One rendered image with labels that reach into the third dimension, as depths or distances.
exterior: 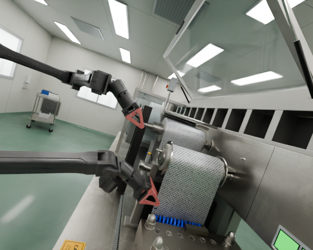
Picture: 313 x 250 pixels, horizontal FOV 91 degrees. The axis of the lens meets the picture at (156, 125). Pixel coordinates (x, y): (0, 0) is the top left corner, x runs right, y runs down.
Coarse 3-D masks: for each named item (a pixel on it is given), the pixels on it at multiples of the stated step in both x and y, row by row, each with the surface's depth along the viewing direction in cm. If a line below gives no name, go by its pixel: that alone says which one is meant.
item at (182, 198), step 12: (168, 180) 61; (180, 180) 62; (192, 180) 62; (168, 192) 62; (180, 192) 62; (192, 192) 63; (204, 192) 64; (168, 204) 62; (180, 204) 63; (192, 204) 64; (204, 204) 64; (168, 216) 63; (180, 216) 64; (192, 216) 64; (204, 216) 65
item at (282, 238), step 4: (280, 232) 45; (280, 236) 45; (284, 236) 44; (276, 240) 45; (280, 240) 44; (284, 240) 43; (288, 240) 42; (292, 240) 42; (276, 244) 45; (280, 244) 44; (284, 244) 43; (288, 244) 42; (292, 244) 41; (296, 244) 41; (280, 248) 44; (284, 248) 43; (288, 248) 42; (292, 248) 41; (296, 248) 40
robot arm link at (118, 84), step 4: (112, 80) 58; (116, 80) 57; (120, 80) 59; (112, 84) 57; (116, 84) 57; (120, 84) 58; (112, 88) 58; (116, 88) 57; (120, 88) 58; (124, 88) 59; (112, 92) 59; (116, 92) 58; (120, 92) 58; (116, 96) 58; (120, 96) 59
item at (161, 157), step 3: (162, 150) 65; (165, 150) 64; (159, 153) 68; (162, 153) 64; (165, 153) 63; (159, 156) 67; (162, 156) 62; (159, 159) 66; (162, 159) 62; (159, 162) 64; (162, 162) 63
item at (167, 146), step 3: (165, 144) 67; (168, 144) 65; (162, 147) 71; (165, 147) 66; (168, 147) 63; (168, 150) 62; (168, 153) 61; (165, 156) 62; (168, 156) 61; (165, 159) 61; (168, 159) 60; (165, 162) 60; (159, 165) 66; (162, 165) 62; (165, 165) 61; (159, 168) 65; (162, 168) 62; (222, 177) 65
